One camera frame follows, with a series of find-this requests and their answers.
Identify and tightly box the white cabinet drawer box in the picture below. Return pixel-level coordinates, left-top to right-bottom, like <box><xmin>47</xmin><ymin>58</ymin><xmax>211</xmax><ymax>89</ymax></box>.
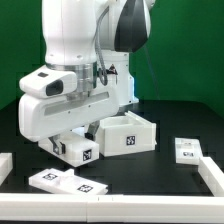
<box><xmin>38</xmin><ymin>131</ymin><xmax>99</xmax><ymax>167</ymax></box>

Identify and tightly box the white right rail piece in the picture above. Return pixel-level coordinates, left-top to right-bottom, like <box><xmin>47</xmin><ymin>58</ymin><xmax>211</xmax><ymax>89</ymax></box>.
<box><xmin>198</xmin><ymin>157</ymin><xmax>224</xmax><ymax>197</ymax></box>

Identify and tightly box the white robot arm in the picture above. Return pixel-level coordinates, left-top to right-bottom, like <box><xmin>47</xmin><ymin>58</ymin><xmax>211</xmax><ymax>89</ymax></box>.
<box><xmin>19</xmin><ymin>0</ymin><xmax>156</xmax><ymax>154</ymax></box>

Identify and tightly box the white left rail piece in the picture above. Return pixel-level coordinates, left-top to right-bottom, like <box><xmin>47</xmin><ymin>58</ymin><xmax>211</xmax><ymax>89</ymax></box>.
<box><xmin>0</xmin><ymin>153</ymin><xmax>13</xmax><ymax>185</ymax></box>

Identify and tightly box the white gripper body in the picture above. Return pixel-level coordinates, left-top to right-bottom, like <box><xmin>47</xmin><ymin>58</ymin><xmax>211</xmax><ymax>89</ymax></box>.
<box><xmin>19</xmin><ymin>86</ymin><xmax>119</xmax><ymax>142</ymax></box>

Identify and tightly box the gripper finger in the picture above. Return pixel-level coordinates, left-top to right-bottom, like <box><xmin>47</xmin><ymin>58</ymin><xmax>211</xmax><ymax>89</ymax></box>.
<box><xmin>85</xmin><ymin>121</ymin><xmax>100</xmax><ymax>140</ymax></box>
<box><xmin>49</xmin><ymin>135</ymin><xmax>66</xmax><ymax>155</ymax></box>

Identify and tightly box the small white cabinet panel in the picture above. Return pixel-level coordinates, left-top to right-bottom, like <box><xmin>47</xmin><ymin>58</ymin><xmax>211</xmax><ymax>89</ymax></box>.
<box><xmin>175</xmin><ymin>138</ymin><xmax>202</xmax><ymax>165</ymax></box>

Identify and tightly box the large white cabinet body box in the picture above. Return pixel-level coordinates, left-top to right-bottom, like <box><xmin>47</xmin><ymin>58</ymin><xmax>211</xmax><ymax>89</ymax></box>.
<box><xmin>96</xmin><ymin>111</ymin><xmax>157</xmax><ymax>157</ymax></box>

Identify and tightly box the white rail piece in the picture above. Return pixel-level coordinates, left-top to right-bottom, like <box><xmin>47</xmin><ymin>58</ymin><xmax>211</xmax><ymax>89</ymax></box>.
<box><xmin>0</xmin><ymin>153</ymin><xmax>13</xmax><ymax>185</ymax></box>
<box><xmin>198</xmin><ymin>157</ymin><xmax>224</xmax><ymax>197</ymax></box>

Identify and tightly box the white front rail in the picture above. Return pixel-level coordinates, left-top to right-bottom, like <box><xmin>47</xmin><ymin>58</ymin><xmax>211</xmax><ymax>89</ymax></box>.
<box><xmin>0</xmin><ymin>193</ymin><xmax>224</xmax><ymax>224</ymax></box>

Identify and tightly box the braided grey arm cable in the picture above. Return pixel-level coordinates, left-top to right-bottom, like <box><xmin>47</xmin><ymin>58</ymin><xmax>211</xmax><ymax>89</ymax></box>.
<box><xmin>94</xmin><ymin>6</ymin><xmax>111</xmax><ymax>86</ymax></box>

